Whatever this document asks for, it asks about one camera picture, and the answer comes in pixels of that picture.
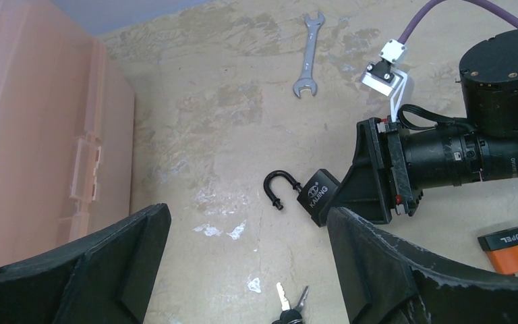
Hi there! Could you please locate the pink translucent plastic box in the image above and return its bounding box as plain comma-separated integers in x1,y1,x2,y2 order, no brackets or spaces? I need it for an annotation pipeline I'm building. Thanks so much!
0,1,135,267

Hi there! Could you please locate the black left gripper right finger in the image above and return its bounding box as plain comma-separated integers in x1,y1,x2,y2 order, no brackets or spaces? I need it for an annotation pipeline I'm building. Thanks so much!
327,207,518,323

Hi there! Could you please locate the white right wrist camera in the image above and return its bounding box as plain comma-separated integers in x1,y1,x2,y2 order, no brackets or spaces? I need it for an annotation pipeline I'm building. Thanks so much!
359,39,414,122

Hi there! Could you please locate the orange black padlock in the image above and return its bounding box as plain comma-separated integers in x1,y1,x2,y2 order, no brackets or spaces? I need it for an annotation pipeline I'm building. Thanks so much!
477,226,518,276

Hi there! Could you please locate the black key bunch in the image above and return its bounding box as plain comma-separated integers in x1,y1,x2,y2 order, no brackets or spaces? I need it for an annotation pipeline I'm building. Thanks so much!
272,282,310,324

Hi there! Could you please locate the silver open-end wrench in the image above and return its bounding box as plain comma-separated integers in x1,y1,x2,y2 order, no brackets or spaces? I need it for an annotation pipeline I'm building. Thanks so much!
293,11,326,99

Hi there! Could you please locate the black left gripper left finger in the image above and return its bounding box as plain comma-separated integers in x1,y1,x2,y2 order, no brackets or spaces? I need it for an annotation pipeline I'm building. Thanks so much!
0,203,171,323

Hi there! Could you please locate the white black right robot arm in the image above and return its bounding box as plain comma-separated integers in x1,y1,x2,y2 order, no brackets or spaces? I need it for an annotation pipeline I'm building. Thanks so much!
323,29,518,224

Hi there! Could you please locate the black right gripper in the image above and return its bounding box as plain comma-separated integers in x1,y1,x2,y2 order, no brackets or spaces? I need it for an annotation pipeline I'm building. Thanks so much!
328,117,422,225

